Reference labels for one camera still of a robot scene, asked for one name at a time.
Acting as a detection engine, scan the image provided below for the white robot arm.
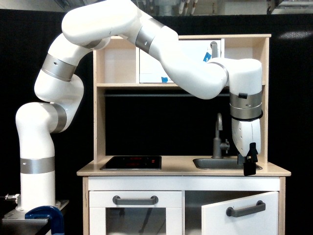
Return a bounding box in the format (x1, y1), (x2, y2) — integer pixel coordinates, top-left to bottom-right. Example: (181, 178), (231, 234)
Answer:
(16, 0), (262, 212)

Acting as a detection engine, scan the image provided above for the grey oven door handle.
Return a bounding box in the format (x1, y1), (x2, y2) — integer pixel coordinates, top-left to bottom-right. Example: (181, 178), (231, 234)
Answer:
(112, 195), (158, 206)

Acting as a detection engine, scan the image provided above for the wooden toy kitchen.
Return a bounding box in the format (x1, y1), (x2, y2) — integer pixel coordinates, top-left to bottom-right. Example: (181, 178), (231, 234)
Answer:
(77, 34), (291, 235)

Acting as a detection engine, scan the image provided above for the black toy stovetop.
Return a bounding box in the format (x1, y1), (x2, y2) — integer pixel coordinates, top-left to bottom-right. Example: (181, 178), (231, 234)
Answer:
(100, 156), (162, 170)

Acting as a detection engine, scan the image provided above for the grey microwave door handle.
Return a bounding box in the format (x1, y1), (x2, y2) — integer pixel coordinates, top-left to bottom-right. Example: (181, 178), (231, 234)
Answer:
(210, 41), (218, 58)

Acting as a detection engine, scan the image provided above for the blue tape piece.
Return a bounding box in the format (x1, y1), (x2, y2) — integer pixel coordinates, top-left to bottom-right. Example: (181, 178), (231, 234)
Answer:
(203, 51), (212, 63)
(161, 77), (168, 83)

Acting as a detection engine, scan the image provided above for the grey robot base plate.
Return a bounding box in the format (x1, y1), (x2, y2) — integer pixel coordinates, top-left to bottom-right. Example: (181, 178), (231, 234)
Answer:
(2, 200), (69, 224)

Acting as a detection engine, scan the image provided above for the grey hanging rail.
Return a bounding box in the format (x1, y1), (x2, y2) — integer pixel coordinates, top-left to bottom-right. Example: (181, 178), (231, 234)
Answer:
(104, 94), (230, 97)

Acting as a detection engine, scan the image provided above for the white cabinet door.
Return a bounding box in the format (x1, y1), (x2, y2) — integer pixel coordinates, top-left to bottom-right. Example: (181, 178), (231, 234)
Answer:
(201, 192), (279, 235)

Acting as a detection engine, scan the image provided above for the grey toy faucet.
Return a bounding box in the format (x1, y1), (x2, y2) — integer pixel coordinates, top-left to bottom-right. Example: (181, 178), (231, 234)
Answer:
(212, 113), (230, 159)

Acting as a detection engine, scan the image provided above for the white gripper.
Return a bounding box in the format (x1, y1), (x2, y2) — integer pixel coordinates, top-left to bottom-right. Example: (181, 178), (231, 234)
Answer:
(231, 119), (261, 176)

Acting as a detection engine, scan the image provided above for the white oven door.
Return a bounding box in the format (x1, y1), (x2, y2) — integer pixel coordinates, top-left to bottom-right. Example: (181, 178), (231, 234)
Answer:
(89, 191), (184, 235)

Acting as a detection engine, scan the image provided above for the blue tape bottom piece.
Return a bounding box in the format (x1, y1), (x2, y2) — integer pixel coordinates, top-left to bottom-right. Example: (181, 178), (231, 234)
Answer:
(161, 77), (168, 83)

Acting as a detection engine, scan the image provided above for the grey toy sink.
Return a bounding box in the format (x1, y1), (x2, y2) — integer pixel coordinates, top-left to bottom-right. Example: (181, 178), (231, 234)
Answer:
(192, 158), (263, 171)

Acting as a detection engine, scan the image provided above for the white microwave door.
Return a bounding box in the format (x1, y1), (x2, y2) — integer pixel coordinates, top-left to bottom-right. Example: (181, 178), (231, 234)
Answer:
(138, 39), (224, 83)

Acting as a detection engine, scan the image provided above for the blue tape right piece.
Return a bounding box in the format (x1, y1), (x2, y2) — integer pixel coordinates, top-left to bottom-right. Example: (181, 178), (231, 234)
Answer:
(203, 51), (212, 63)

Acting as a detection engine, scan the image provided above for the blue c-clamp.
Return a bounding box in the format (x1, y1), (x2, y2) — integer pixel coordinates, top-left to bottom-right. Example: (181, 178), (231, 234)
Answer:
(24, 206), (65, 235)

